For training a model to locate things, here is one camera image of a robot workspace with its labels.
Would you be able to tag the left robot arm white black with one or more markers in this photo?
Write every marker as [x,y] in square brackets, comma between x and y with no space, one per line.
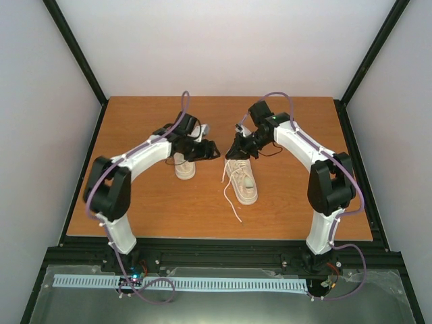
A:
[107,193]

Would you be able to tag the left black frame post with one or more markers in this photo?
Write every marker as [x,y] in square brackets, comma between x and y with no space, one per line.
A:
[75,49]

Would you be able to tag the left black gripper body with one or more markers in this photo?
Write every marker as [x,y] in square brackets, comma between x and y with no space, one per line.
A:
[192,152]

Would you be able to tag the black frame post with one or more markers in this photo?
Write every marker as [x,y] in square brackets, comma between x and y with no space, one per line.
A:
[75,49]
[376,46]

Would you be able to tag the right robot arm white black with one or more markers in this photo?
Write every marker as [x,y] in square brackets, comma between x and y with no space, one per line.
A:
[330,183]

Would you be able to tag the right black frame post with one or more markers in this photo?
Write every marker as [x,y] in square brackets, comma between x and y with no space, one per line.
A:
[376,46]

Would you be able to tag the green lit circuit board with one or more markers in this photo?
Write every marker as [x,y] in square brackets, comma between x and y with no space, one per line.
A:
[137,272]

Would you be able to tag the white lace sneaker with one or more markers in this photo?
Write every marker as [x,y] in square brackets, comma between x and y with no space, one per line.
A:
[240,177]
[184,169]

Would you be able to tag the black aluminium frame rail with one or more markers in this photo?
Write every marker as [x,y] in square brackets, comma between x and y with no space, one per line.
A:
[286,257]

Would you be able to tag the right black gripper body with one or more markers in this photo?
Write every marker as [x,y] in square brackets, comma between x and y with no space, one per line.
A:
[255,142]

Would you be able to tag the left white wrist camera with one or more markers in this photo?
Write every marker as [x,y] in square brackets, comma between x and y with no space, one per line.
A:
[200,131]

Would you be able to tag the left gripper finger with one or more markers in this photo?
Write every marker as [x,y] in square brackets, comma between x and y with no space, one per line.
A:
[215,151]
[207,150]

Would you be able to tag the light blue cable duct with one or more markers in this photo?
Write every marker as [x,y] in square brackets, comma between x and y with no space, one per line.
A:
[182,284]

